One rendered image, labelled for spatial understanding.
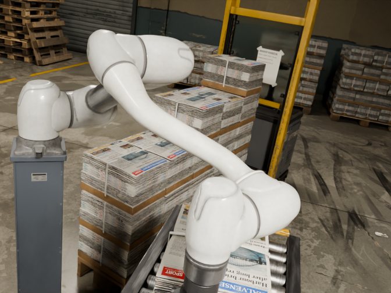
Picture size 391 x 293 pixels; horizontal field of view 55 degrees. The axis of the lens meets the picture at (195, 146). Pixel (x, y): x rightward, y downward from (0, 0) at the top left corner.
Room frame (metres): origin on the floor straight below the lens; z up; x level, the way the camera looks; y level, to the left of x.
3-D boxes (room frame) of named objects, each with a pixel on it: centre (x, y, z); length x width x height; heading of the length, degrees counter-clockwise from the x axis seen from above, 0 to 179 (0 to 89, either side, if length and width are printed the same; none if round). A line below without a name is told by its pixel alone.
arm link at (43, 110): (1.41, 0.63, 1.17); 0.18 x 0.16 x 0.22; 130
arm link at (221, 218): (0.64, -0.07, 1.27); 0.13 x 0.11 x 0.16; 130
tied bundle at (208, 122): (2.33, 0.09, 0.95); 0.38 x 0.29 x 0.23; 63
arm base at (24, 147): (1.39, 0.63, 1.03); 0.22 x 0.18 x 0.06; 24
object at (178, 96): (2.33, 0.08, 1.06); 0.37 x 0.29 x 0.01; 63
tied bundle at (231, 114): (2.59, -0.06, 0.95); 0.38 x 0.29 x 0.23; 61
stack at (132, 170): (2.21, 0.15, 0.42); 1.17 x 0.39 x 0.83; 151
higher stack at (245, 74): (2.85, -0.20, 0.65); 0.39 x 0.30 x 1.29; 61
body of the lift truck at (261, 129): (3.55, -0.59, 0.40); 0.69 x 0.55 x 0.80; 61
